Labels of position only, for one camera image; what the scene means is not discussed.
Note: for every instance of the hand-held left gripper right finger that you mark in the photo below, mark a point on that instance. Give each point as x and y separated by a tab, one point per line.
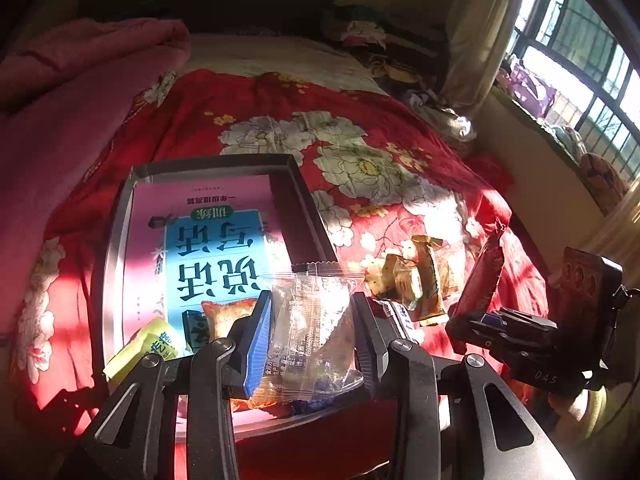
367	345

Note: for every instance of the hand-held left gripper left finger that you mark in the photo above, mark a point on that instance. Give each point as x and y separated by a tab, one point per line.
257	345

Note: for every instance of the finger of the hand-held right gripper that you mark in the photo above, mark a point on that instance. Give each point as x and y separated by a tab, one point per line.
495	319
470	335

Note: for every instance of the orange snack packet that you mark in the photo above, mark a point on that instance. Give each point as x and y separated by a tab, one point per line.
225	315
265	395

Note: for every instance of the red snack packet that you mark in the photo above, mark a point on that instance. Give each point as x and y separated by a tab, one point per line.
480	275

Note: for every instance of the clear cake packet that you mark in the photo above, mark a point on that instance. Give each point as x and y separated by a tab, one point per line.
310	320

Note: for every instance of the yellow-green snack packet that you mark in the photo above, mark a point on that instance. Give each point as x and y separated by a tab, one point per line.
145	345

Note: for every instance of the metal tray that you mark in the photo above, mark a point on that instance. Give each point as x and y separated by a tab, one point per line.
295	210

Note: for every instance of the person's right hand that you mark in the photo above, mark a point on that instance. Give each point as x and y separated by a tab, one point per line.
565	407

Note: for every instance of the striped blue white snack packet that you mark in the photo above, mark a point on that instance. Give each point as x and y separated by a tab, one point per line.
400	316

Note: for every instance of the golden snack packet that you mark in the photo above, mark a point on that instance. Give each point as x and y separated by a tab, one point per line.
402	280
432	280

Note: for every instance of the pink and blue book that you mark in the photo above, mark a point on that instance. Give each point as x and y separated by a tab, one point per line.
215	240

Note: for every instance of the beige curtain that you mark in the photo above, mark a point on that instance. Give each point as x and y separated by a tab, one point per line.
480	35
625	235

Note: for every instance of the red floral bedsheet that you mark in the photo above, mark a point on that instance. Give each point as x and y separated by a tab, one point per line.
375	170

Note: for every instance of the orange patterned cushion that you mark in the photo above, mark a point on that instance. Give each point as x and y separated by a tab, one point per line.
602	180

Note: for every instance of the purple bag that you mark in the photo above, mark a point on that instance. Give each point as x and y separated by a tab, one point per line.
532	87

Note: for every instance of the pale bed sheet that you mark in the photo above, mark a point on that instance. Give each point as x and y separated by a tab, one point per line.
280	57

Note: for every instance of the barred window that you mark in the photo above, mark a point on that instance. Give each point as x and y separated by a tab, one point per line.
575	35

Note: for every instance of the pink blanket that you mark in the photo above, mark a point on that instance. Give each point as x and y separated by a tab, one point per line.
75	110

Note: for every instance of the pile of clothes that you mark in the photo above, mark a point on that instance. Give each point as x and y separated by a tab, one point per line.
365	32

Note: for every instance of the dark headboard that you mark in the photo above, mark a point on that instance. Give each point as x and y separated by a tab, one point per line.
225	5

